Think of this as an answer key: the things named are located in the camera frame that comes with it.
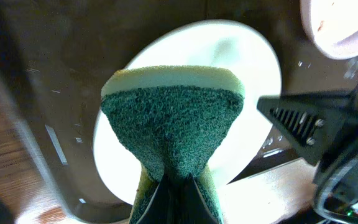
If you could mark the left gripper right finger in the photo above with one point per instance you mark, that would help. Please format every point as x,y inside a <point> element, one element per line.
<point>190,207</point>

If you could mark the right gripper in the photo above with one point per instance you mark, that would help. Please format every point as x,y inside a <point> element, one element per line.
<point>324,126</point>

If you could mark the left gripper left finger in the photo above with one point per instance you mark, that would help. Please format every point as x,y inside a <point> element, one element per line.
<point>160,207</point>

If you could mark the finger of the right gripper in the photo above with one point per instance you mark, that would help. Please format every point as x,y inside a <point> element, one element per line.
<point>267,161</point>

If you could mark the green scrub sponge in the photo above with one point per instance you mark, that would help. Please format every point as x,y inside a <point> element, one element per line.
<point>172,119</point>

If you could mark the white plate bottom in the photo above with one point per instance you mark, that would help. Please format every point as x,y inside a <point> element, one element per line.
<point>216,43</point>

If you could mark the white plate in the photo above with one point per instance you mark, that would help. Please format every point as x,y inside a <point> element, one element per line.
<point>332,25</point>
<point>216,43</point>

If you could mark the brown serving tray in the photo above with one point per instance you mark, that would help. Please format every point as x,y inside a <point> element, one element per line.
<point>62,52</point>

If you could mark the white plate top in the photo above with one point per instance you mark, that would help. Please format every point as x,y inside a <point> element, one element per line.
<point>332,25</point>

